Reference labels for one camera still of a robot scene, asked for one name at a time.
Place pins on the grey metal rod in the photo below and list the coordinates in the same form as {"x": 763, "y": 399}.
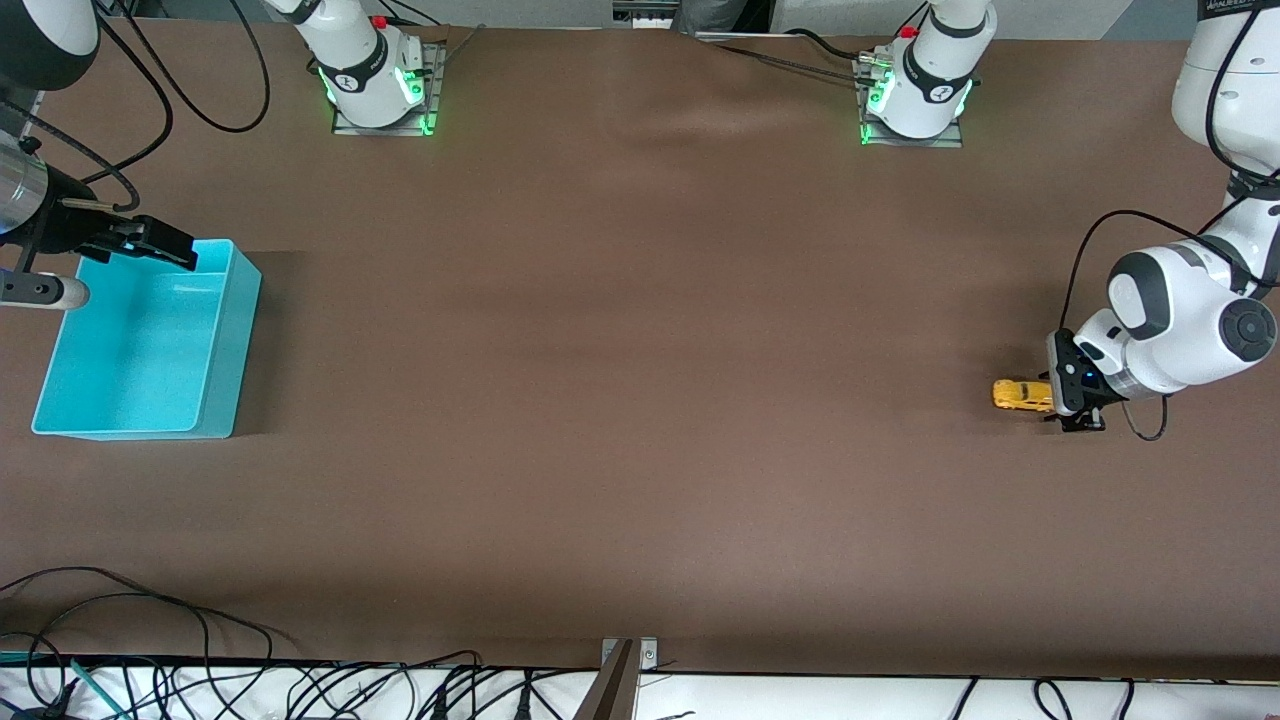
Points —
{"x": 462, "y": 45}

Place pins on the grey aluminium frame rail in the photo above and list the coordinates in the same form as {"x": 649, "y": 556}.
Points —
{"x": 33, "y": 112}

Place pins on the black power plug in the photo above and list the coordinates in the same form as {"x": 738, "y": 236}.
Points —
{"x": 525, "y": 700}

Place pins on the yellow beetle toy car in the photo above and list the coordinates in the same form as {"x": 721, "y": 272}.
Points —
{"x": 1015, "y": 396}

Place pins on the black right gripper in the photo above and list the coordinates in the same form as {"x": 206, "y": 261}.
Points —
{"x": 68, "y": 222}

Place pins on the dark metal pole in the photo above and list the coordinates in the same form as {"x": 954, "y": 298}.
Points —
{"x": 610, "y": 695}

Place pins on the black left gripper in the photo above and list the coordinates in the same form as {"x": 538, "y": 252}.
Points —
{"x": 1094, "y": 400}

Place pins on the silver metal bracket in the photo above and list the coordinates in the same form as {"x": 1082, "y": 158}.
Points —
{"x": 648, "y": 655}

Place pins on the grey metal arm base plate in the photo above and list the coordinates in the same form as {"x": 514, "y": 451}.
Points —
{"x": 437, "y": 80}
{"x": 920, "y": 143}

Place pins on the cyan plastic bin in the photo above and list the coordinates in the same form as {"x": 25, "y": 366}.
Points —
{"x": 140, "y": 340}

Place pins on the grey metal strip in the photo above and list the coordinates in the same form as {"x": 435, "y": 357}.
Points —
{"x": 740, "y": 37}

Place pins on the person in grey trousers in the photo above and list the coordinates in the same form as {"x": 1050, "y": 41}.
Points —
{"x": 725, "y": 12}

